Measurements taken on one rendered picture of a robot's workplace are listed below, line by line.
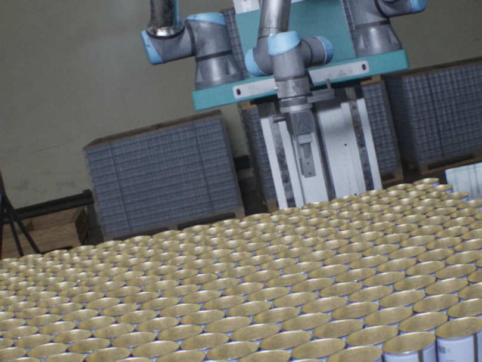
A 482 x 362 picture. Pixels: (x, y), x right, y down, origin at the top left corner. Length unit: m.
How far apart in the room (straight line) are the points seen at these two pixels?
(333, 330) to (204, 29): 1.57
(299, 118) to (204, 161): 6.44
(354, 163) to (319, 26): 0.45
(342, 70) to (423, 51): 7.90
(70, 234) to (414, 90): 3.80
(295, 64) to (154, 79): 8.08
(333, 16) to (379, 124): 5.96
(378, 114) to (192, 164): 1.91
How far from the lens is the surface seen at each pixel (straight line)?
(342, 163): 2.77
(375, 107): 8.56
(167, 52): 2.53
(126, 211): 8.42
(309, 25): 2.66
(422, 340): 1.02
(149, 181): 8.36
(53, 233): 8.61
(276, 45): 1.93
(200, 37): 2.55
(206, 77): 2.55
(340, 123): 2.76
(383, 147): 8.60
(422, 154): 8.69
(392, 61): 2.50
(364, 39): 2.52
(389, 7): 2.48
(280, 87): 1.93
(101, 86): 10.02
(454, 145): 8.78
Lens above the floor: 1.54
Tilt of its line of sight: 7 degrees down
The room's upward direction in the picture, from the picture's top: 13 degrees counter-clockwise
